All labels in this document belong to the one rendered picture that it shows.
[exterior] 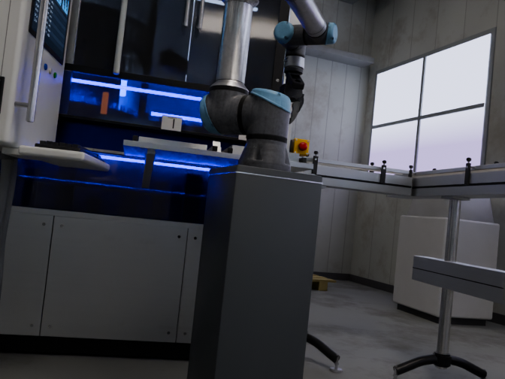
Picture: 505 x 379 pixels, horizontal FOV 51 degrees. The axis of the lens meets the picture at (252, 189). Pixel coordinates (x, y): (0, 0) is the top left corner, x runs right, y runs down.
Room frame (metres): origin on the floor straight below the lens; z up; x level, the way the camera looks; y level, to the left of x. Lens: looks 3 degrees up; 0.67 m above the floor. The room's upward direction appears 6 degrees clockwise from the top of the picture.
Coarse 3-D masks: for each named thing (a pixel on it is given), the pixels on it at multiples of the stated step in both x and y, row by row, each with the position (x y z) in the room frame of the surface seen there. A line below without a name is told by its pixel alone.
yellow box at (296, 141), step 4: (292, 140) 2.42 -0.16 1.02; (296, 140) 2.39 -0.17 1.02; (300, 140) 2.39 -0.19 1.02; (304, 140) 2.40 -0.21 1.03; (308, 140) 2.40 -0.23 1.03; (292, 144) 2.41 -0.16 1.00; (296, 144) 2.39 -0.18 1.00; (308, 144) 2.40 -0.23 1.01; (292, 148) 2.40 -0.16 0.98; (296, 148) 2.39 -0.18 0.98; (308, 148) 2.40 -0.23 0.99; (292, 152) 2.40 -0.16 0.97; (296, 152) 2.39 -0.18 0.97; (300, 152) 2.39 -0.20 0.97; (304, 152) 2.40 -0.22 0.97; (308, 152) 2.40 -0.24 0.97
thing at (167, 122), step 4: (164, 116) 2.26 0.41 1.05; (168, 116) 2.27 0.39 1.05; (164, 120) 2.26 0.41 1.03; (168, 120) 2.27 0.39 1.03; (172, 120) 2.27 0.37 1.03; (176, 120) 2.27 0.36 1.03; (180, 120) 2.28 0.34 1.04; (164, 124) 2.26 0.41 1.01; (168, 124) 2.27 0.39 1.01; (172, 124) 2.27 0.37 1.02; (176, 124) 2.27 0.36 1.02; (180, 124) 2.28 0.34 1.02; (164, 128) 2.26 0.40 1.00; (168, 128) 2.27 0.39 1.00; (172, 128) 2.27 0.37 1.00; (176, 128) 2.27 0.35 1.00; (180, 128) 2.28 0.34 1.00
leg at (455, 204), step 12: (456, 204) 2.38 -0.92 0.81; (456, 216) 2.38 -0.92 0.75; (456, 228) 2.38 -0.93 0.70; (456, 240) 2.38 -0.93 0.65; (456, 252) 2.39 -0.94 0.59; (444, 300) 2.39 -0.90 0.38; (444, 312) 2.38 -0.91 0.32; (444, 324) 2.38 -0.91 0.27; (444, 336) 2.38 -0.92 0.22; (444, 348) 2.38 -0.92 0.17
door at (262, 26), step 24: (216, 0) 2.31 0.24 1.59; (264, 0) 2.36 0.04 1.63; (192, 24) 2.29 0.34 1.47; (216, 24) 2.31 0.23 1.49; (264, 24) 2.36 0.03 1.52; (192, 48) 2.29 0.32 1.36; (216, 48) 2.31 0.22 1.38; (264, 48) 2.36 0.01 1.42; (192, 72) 2.29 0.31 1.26; (216, 72) 2.32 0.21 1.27; (264, 72) 2.36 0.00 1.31
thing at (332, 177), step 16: (320, 160) 2.56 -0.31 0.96; (384, 160) 2.59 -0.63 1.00; (336, 176) 2.55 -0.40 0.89; (352, 176) 2.57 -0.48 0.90; (368, 176) 2.59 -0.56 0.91; (384, 176) 2.60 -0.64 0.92; (400, 176) 2.63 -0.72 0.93; (368, 192) 2.70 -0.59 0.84; (384, 192) 2.61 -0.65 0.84; (400, 192) 2.63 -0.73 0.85
